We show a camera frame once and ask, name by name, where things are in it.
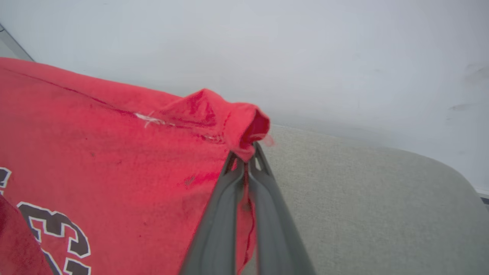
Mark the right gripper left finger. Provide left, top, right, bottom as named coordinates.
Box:
left=179, top=151, right=246, bottom=275

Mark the red and white t-shirt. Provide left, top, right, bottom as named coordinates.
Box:
left=0, top=57, right=275, bottom=275

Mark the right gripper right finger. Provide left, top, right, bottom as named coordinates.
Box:
left=246, top=142, right=317, bottom=275

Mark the grey fabric sofa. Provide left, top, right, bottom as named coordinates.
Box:
left=240, top=123, right=489, bottom=275

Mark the grey baseboard strip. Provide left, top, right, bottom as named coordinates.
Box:
left=0, top=22, right=36, bottom=62

